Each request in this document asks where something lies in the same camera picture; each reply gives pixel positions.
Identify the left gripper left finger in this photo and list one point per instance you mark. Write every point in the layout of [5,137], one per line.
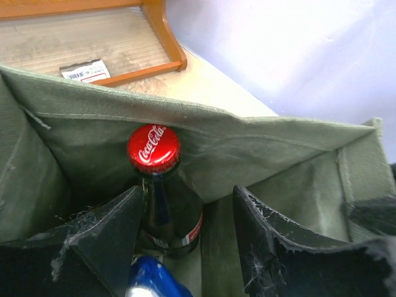
[88,256]

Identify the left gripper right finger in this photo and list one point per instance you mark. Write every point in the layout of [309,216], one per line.
[280,257]

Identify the glass cola bottle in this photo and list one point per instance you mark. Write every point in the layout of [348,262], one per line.
[173,211]

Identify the green canvas bag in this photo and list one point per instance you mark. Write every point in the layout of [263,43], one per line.
[64,154]

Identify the blue white beverage carton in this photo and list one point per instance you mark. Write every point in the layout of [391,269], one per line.
[149,277]

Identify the small red white packet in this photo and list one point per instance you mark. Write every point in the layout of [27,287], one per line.
[86,72]

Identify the wooden shelf rack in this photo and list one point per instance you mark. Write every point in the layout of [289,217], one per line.
[132,38]

